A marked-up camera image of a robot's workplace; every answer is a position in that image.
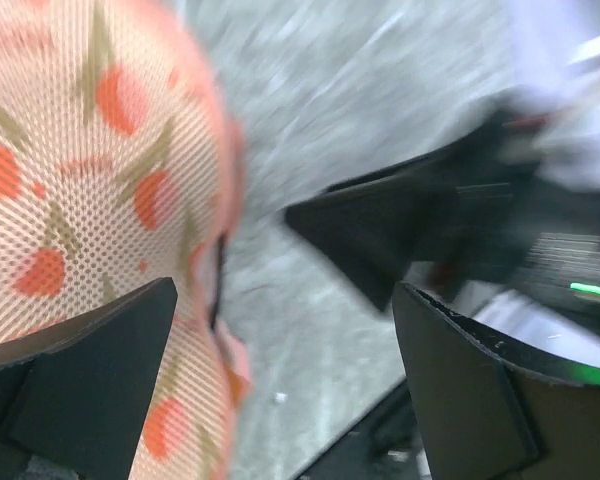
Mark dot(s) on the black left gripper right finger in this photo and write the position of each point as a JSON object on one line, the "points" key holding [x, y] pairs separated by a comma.
{"points": [[489, 406]]}

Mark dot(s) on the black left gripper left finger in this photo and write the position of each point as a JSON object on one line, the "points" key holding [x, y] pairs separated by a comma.
{"points": [[77, 393]]}

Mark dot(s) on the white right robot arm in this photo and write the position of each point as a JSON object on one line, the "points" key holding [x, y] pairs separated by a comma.
{"points": [[558, 50]]}

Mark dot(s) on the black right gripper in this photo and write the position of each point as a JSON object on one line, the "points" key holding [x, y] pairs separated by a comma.
{"points": [[523, 233]]}

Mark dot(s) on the floral pink bra laundry bag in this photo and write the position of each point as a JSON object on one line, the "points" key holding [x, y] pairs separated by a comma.
{"points": [[119, 165]]}

